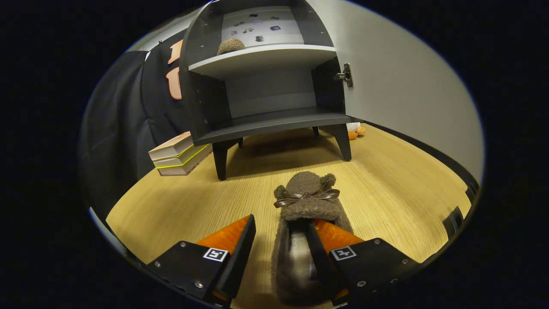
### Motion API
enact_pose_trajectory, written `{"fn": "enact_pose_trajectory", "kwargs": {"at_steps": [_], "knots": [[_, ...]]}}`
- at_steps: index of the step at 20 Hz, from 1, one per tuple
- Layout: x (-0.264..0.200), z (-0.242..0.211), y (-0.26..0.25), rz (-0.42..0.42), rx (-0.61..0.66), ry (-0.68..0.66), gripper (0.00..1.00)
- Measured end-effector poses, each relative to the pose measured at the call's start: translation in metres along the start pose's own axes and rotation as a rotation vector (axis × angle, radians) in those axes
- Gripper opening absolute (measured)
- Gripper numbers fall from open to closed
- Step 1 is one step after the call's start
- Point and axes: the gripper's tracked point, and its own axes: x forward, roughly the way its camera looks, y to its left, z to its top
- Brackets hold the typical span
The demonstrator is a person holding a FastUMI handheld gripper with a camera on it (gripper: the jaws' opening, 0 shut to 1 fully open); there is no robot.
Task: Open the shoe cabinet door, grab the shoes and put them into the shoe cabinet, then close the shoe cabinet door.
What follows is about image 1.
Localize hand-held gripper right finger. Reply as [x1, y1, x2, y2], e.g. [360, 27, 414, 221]
[304, 218, 420, 306]

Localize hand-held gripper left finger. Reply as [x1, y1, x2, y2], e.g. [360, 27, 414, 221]
[145, 214, 257, 307]

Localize brown fuzzy shoe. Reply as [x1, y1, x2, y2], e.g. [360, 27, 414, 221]
[217, 38, 246, 55]
[270, 171, 354, 306]

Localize dark grey shoe cabinet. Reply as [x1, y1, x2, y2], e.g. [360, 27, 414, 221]
[179, 0, 353, 181]

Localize beige shoe cabinet door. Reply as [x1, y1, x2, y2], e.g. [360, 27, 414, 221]
[307, 0, 485, 185]

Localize white book yellow trim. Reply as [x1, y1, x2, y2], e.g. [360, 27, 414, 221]
[157, 148, 214, 176]
[153, 144, 211, 169]

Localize orange white plush toy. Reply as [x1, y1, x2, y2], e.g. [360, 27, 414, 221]
[347, 122, 367, 141]

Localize black backdrop cloth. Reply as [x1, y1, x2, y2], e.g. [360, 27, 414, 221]
[78, 29, 481, 215]

